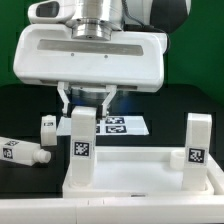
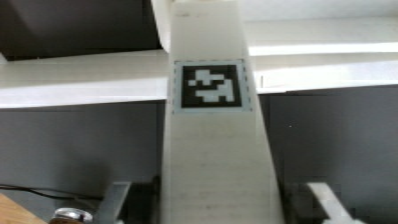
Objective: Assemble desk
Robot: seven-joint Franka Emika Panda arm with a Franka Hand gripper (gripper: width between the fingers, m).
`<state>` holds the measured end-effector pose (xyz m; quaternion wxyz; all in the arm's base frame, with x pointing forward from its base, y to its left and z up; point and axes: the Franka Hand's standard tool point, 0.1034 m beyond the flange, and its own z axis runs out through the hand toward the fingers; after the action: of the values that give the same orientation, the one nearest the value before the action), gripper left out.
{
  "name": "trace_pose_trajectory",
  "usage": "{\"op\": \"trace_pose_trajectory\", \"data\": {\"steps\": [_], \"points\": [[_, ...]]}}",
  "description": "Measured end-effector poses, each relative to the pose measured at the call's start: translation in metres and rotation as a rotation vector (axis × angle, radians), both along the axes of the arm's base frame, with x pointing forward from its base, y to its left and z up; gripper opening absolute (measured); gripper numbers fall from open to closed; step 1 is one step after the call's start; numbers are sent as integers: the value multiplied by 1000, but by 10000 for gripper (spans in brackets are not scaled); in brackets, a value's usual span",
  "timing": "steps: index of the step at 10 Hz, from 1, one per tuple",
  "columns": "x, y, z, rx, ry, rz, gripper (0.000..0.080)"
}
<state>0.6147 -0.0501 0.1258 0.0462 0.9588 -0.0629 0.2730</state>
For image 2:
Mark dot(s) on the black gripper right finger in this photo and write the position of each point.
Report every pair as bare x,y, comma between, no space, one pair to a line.
313,206

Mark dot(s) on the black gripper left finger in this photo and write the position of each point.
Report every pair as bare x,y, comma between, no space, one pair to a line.
130,204

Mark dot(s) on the white leg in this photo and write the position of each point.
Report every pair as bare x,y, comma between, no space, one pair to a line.
219,182

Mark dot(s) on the white desk top tray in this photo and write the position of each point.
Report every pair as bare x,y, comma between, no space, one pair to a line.
308,54

